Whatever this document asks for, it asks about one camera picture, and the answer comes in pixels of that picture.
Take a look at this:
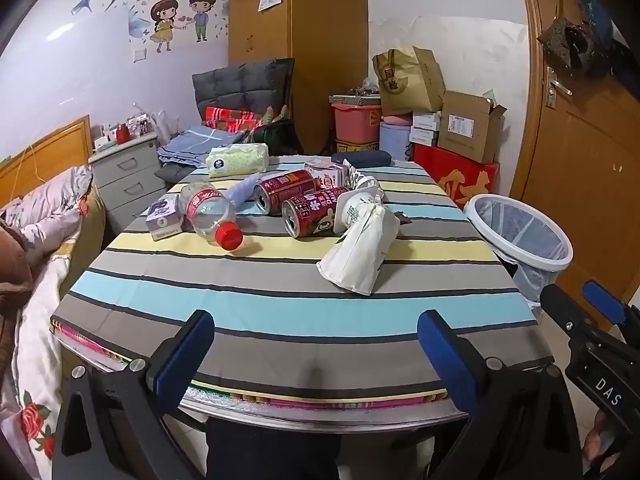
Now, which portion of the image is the red plaid cloth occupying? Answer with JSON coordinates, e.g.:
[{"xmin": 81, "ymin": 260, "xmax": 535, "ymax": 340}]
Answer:
[{"xmin": 204, "ymin": 106, "xmax": 261, "ymax": 131}]

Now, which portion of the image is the red drink can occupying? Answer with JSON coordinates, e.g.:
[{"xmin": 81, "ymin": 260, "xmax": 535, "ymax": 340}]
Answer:
[
  {"xmin": 252, "ymin": 170, "xmax": 317, "ymax": 217},
  {"xmin": 281, "ymin": 186, "xmax": 351, "ymax": 239}
]

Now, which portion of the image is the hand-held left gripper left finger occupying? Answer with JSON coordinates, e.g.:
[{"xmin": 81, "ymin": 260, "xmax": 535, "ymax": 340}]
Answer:
[{"xmin": 52, "ymin": 310, "xmax": 216, "ymax": 480}]

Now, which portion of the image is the person's right hand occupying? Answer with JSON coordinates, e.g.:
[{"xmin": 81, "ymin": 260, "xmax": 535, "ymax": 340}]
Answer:
[{"xmin": 580, "ymin": 407, "xmax": 626, "ymax": 480}]

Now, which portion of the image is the striped folded mat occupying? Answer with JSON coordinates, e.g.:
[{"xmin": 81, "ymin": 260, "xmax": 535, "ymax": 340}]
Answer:
[{"xmin": 329, "ymin": 89, "xmax": 382, "ymax": 106}]

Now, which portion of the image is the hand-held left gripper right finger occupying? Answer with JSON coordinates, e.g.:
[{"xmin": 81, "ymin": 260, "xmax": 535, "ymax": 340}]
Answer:
[{"xmin": 417, "ymin": 309, "xmax": 584, "ymax": 480}]

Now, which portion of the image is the wooden headboard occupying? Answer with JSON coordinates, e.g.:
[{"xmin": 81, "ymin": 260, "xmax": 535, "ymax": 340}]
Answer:
[{"xmin": 0, "ymin": 115, "xmax": 93, "ymax": 196}]

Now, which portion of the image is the small purple drink carton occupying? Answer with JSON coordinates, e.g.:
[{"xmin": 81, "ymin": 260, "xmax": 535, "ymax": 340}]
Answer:
[{"xmin": 145, "ymin": 195, "xmax": 187, "ymax": 241}]

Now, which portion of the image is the metal door handle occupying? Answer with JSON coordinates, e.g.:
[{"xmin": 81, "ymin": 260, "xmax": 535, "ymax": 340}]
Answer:
[{"xmin": 545, "ymin": 66, "xmax": 573, "ymax": 109}]

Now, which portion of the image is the blue flower wall sticker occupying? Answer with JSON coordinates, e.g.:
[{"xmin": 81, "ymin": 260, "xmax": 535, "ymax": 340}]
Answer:
[{"xmin": 70, "ymin": 0, "xmax": 151, "ymax": 41}]

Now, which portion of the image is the yellow printed box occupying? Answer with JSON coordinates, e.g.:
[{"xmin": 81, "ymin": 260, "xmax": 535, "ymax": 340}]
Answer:
[{"xmin": 334, "ymin": 137, "xmax": 381, "ymax": 155}]

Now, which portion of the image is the dark hanging bag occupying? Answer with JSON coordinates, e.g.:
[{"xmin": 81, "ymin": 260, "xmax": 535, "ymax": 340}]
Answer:
[{"xmin": 575, "ymin": 0, "xmax": 628, "ymax": 78}]

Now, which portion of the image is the blue folded bedding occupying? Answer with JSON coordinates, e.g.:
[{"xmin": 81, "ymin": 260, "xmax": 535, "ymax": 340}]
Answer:
[{"xmin": 157, "ymin": 125, "xmax": 251, "ymax": 167}]

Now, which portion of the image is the white trash bin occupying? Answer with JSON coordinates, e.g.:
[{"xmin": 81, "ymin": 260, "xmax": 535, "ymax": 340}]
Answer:
[{"xmin": 462, "ymin": 193, "xmax": 574, "ymax": 306}]

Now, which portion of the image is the floral quilt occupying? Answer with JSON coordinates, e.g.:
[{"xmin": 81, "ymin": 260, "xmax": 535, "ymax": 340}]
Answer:
[{"xmin": 0, "ymin": 165, "xmax": 108, "ymax": 480}]

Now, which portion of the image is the grey quilted cushion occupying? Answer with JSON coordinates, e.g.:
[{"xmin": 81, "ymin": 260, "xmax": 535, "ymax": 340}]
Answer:
[{"xmin": 192, "ymin": 58, "xmax": 296, "ymax": 121}]

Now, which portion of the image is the open cardboard box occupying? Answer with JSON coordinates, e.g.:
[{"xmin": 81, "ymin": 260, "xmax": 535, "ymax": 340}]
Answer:
[{"xmin": 437, "ymin": 90, "xmax": 508, "ymax": 165}]

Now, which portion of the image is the red gift box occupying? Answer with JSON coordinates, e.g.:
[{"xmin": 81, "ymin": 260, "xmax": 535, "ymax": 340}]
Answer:
[{"xmin": 412, "ymin": 144, "xmax": 501, "ymax": 211}]

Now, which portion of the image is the brown paper bag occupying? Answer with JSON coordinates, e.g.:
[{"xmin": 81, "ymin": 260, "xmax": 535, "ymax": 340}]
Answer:
[{"xmin": 371, "ymin": 46, "xmax": 447, "ymax": 117}]

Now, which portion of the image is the grey nightstand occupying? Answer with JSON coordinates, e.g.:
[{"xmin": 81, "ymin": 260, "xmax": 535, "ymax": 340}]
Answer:
[{"xmin": 89, "ymin": 135, "xmax": 171, "ymax": 233}]

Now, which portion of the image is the pink and white drink carton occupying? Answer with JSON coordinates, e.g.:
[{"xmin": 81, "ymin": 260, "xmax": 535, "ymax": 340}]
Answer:
[{"xmin": 304, "ymin": 160, "xmax": 351, "ymax": 191}]

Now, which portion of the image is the yellow bed sheet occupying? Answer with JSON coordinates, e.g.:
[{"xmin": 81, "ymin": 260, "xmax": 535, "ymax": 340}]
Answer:
[{"xmin": 60, "ymin": 180, "xmax": 108, "ymax": 281}]

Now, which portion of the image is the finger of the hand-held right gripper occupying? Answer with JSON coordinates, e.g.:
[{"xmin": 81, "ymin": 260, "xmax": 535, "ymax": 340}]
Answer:
[
  {"xmin": 539, "ymin": 284, "xmax": 603, "ymax": 361},
  {"xmin": 582, "ymin": 281, "xmax": 640, "ymax": 342}
]

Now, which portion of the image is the white plastic bag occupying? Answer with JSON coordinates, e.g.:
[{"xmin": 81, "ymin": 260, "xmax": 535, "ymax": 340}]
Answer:
[{"xmin": 150, "ymin": 109, "xmax": 177, "ymax": 147}]

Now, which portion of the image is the cartoon couple wall sticker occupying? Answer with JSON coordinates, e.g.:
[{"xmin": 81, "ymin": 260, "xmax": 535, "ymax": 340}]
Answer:
[{"xmin": 150, "ymin": 0, "xmax": 217, "ymax": 54}]

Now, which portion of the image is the patterned paper cup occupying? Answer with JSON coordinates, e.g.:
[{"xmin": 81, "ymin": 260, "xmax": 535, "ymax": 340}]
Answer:
[{"xmin": 345, "ymin": 164, "xmax": 388, "ymax": 203}]

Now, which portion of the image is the dark blue glasses case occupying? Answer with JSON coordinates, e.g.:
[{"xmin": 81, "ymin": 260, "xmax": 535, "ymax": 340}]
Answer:
[{"xmin": 331, "ymin": 150, "xmax": 392, "ymax": 167}]

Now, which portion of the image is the green and white tissue pack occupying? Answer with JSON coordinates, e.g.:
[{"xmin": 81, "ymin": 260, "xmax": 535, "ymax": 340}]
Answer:
[{"xmin": 206, "ymin": 143, "xmax": 271, "ymax": 179}]

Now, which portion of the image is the white paper bag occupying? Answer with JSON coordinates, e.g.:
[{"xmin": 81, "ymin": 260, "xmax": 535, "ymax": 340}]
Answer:
[{"xmin": 316, "ymin": 205, "xmax": 401, "ymax": 297}]

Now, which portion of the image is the clear plastic bottle red cap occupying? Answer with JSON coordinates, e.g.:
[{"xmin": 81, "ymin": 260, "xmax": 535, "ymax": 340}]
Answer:
[{"xmin": 179, "ymin": 181, "xmax": 244, "ymax": 250}]

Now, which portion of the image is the lilac foam fruit net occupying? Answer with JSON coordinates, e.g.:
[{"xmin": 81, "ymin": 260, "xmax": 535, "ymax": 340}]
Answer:
[{"xmin": 225, "ymin": 174, "xmax": 263, "ymax": 207}]

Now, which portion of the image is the pink storage box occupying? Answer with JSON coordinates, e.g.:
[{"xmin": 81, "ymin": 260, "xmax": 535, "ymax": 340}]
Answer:
[{"xmin": 330, "ymin": 101, "xmax": 383, "ymax": 145}]

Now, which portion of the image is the wooden door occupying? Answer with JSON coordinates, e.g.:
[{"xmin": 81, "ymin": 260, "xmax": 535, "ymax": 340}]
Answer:
[{"xmin": 510, "ymin": 0, "xmax": 640, "ymax": 311}]

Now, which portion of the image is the white paper cup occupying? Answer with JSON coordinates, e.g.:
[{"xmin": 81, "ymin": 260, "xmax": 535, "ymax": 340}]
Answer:
[{"xmin": 334, "ymin": 191, "xmax": 383, "ymax": 235}]

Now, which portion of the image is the wooden wardrobe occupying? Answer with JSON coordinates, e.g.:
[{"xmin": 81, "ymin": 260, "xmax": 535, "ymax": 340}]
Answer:
[{"xmin": 227, "ymin": 0, "xmax": 369, "ymax": 156}]

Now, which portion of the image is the brown patterned hanging bag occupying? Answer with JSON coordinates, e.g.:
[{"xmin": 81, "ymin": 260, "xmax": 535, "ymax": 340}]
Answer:
[{"xmin": 537, "ymin": 17, "xmax": 596, "ymax": 68}]

